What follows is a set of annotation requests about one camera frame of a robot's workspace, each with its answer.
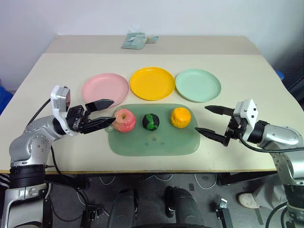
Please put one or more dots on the dark rounded right leg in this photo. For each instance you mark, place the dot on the dark rounded right leg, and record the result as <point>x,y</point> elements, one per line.
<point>183,206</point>

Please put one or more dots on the light green plate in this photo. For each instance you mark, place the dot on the light green plate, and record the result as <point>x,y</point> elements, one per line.
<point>198,85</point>

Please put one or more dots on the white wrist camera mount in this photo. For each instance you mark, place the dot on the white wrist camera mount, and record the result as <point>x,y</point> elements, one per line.
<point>59,104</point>
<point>249,114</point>

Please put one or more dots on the dark rounded left leg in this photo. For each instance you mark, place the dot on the dark rounded left leg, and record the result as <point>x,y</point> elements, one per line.
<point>123,207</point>

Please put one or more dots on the orange fruit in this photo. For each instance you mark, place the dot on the orange fruit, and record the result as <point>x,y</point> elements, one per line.
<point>180,117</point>

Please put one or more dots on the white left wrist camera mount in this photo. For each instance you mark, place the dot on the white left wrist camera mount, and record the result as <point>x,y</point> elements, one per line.
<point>59,104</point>

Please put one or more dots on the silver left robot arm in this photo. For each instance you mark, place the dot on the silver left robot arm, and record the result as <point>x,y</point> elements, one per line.
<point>33,140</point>

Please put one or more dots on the dark green black fruit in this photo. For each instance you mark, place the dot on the dark green black fruit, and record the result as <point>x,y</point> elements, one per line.
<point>150,121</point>

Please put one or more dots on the pink plate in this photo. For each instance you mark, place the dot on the pink plate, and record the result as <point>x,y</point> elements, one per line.
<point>105,89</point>

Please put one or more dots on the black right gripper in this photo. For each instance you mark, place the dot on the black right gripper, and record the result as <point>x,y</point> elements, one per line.
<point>234,131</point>

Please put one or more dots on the green translucent cutting board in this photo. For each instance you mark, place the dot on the green translucent cutting board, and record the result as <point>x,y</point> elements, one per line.
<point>154,142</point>

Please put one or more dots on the yellow plate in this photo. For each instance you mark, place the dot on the yellow plate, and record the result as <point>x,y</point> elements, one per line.
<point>152,83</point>

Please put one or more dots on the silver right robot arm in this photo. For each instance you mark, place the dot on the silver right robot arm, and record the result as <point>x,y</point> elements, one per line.
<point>282,142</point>

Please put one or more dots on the blue round object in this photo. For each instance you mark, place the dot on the blue round object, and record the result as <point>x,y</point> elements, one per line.
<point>280,74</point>

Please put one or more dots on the white shoe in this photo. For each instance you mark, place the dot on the white shoe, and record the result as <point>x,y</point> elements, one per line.
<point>248,200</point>

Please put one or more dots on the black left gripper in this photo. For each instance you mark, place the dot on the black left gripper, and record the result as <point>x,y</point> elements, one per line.
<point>76,118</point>

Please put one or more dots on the red pink apple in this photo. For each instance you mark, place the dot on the red pink apple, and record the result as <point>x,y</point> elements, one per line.
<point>124,120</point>

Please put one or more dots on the dark rounded leg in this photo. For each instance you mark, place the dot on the dark rounded leg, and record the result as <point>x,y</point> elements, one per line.
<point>183,206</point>
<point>123,207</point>

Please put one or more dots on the teal plastic packet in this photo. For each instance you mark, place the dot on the teal plastic packet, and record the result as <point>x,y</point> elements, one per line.
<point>133,40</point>

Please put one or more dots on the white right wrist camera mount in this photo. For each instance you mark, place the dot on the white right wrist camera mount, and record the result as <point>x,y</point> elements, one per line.
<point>249,114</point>

